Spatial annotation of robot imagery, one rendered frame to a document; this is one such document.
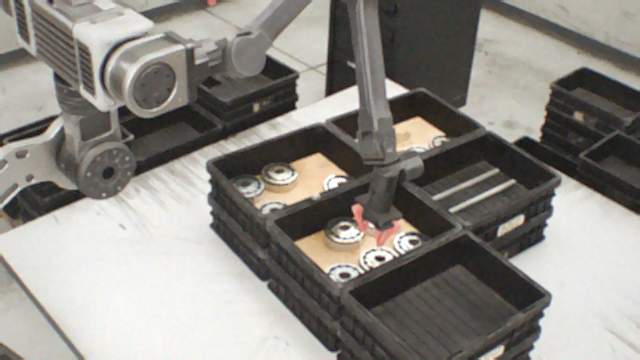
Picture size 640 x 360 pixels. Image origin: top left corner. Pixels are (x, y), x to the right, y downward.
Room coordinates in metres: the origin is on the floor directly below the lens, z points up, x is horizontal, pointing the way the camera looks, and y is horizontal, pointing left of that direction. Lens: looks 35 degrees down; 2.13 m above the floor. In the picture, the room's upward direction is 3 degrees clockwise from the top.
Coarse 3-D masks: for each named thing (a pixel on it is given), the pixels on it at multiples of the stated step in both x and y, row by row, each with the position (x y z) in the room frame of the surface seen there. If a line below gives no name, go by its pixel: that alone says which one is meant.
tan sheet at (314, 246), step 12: (408, 228) 1.63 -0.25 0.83; (300, 240) 1.56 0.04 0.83; (312, 240) 1.56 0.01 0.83; (324, 240) 1.57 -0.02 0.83; (372, 240) 1.58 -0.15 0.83; (312, 252) 1.52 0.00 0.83; (324, 252) 1.52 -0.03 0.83; (336, 252) 1.52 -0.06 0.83; (348, 252) 1.52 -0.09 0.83; (360, 252) 1.53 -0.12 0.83; (324, 264) 1.47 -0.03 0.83
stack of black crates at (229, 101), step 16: (272, 64) 3.04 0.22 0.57; (208, 80) 2.94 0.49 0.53; (240, 80) 3.03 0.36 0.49; (256, 80) 3.04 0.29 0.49; (272, 80) 3.04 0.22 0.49; (288, 80) 2.88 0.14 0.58; (208, 96) 2.73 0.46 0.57; (224, 96) 2.88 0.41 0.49; (240, 96) 2.71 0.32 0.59; (256, 96) 2.78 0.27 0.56; (272, 96) 2.83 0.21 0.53; (288, 96) 2.90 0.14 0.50; (208, 112) 2.74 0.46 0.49; (224, 112) 2.67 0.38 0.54; (240, 112) 2.72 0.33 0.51; (256, 112) 2.77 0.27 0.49; (272, 112) 2.83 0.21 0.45; (288, 112) 2.89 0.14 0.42; (224, 128) 2.66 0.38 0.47; (240, 128) 2.72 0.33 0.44
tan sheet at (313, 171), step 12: (312, 156) 1.95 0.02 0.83; (300, 168) 1.89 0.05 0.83; (312, 168) 1.89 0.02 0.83; (324, 168) 1.89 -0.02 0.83; (336, 168) 1.90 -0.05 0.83; (300, 180) 1.83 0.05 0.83; (312, 180) 1.83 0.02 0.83; (324, 180) 1.83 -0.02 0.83; (288, 192) 1.77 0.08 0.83; (300, 192) 1.77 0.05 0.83; (312, 192) 1.77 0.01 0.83
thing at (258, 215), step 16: (304, 128) 1.95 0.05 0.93; (256, 144) 1.85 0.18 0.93; (352, 144) 1.88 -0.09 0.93; (208, 160) 1.75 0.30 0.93; (224, 176) 1.68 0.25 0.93; (368, 176) 1.72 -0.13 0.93; (240, 192) 1.62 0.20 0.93; (320, 192) 1.64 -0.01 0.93; (256, 208) 1.55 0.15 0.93; (288, 208) 1.56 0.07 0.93
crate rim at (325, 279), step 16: (336, 192) 1.64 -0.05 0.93; (416, 192) 1.66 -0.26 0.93; (304, 208) 1.57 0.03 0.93; (432, 208) 1.60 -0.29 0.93; (272, 224) 1.50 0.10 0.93; (288, 240) 1.44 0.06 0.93; (432, 240) 1.47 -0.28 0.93; (304, 256) 1.38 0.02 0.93; (400, 256) 1.40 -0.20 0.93; (320, 272) 1.33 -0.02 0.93; (368, 272) 1.34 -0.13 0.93; (336, 288) 1.29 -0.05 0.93
